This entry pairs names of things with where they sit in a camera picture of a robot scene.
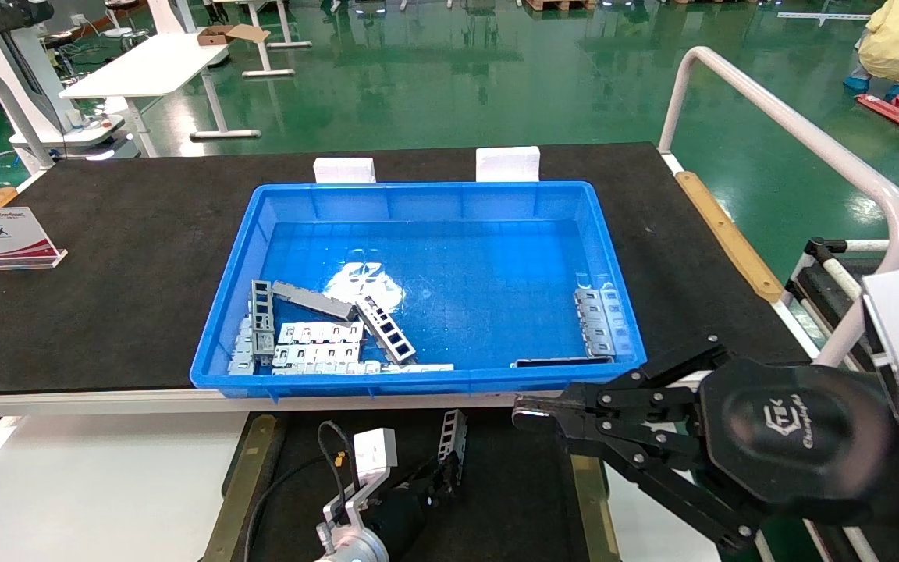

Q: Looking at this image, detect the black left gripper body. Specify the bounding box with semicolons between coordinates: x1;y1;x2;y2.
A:
368;478;441;551

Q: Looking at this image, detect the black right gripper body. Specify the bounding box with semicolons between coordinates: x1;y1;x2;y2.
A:
698;359;899;541

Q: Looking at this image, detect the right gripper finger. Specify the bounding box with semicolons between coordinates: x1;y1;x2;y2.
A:
512;336;731;436
567;428;762;555

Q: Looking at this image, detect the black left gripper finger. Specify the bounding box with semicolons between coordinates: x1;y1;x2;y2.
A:
415;468;450;507
435;451;463;491

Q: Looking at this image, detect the silver perforated metal bracket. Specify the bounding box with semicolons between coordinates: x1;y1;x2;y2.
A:
354;295;418;365
251;279;276;365
438;409;468;469

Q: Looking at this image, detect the dark flat metal strip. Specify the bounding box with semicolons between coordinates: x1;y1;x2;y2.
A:
512;357;614;368

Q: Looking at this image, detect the brass edge strip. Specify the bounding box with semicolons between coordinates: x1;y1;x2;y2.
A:
201;414;279;562
570;453;614;562

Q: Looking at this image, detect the large blue parts bin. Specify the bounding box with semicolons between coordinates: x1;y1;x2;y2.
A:
190;181;648;400

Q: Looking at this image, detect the flat gray metal plate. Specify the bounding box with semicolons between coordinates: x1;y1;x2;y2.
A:
272;281;358;322

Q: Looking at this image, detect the white foam block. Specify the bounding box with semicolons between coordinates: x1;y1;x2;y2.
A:
314;158;377;185
475;147;541;183

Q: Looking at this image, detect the white tube railing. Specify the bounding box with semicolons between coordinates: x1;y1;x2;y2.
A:
656;45;899;368

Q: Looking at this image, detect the open cardboard box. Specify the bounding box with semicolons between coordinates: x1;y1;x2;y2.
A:
197;23;271;46

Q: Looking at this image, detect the white work table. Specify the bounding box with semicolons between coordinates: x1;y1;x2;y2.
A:
59;31;263;158

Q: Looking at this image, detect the grey tube railing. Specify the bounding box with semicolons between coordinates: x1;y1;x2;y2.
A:
0;62;56;174

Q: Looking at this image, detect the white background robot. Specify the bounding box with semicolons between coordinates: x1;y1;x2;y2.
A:
0;0;142;166

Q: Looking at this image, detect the silver camera mount bracket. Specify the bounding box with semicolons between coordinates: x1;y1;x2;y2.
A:
322;468;368;535

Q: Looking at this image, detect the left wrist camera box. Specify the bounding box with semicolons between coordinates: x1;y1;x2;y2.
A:
354;428;398;478

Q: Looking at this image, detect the silver slotted metal bracket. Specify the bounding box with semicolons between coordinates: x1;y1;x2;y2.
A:
229;316;257;375
574;287;624;360
278;322;364;346
272;343;361;366

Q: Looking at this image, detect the black camera cable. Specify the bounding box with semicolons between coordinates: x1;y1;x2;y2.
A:
247;421;357;562

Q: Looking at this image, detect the black side frame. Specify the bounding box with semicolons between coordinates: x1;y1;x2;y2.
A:
785;237;879;356

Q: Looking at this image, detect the white table frame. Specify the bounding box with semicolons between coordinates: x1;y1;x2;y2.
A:
235;0;314;79

